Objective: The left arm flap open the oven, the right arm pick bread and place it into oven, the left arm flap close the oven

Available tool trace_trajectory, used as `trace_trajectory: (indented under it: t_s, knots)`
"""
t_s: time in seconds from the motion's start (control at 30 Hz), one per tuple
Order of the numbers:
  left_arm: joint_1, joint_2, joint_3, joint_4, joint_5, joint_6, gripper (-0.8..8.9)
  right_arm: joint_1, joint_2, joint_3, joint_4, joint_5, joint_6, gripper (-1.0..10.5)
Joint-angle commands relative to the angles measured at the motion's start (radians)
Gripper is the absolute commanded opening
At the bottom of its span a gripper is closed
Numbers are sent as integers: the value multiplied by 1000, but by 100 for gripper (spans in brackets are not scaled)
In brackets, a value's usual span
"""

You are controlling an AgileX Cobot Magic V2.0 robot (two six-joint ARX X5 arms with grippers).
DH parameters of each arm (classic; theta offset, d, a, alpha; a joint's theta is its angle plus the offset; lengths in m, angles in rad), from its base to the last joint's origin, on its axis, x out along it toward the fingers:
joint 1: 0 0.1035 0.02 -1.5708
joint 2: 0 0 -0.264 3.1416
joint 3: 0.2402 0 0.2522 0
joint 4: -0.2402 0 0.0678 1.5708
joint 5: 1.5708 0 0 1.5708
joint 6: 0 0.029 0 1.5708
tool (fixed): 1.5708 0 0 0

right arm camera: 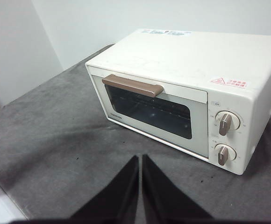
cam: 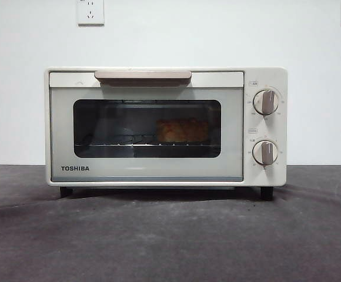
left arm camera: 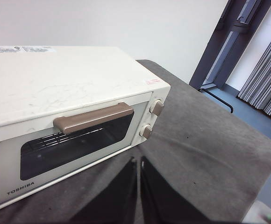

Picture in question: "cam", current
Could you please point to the golden brown bread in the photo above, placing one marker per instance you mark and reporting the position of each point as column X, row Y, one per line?
column 182, row 130

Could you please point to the beige oven knob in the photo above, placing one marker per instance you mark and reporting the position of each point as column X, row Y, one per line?
column 265, row 152
column 266, row 102

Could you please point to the cream Toshiba toaster oven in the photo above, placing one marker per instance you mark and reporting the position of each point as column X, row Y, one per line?
column 276, row 176

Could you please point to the white wall socket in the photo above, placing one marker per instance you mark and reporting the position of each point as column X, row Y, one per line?
column 90, row 13

